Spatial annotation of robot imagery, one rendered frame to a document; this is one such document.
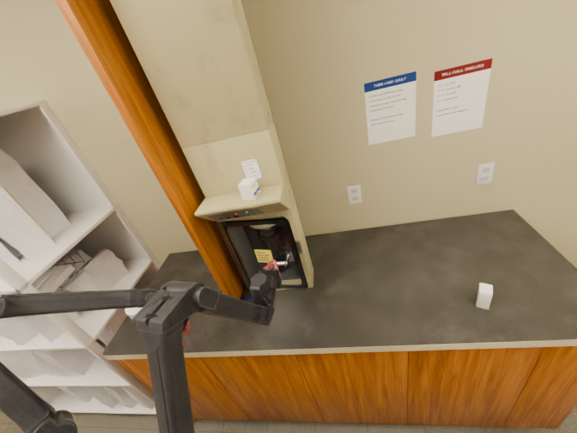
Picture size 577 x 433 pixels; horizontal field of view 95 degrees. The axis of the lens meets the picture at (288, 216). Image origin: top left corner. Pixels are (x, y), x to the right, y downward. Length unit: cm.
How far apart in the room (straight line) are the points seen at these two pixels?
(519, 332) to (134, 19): 153
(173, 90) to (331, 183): 87
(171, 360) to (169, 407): 9
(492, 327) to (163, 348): 105
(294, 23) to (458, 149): 92
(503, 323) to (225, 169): 113
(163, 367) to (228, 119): 69
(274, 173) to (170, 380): 66
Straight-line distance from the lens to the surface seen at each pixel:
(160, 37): 96
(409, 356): 128
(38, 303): 98
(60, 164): 202
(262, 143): 92
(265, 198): 90
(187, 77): 94
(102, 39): 101
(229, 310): 75
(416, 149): 145
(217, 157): 98
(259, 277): 93
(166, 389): 63
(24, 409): 103
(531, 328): 127
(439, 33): 136
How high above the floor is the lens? 193
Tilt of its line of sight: 33 degrees down
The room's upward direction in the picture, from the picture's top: 17 degrees counter-clockwise
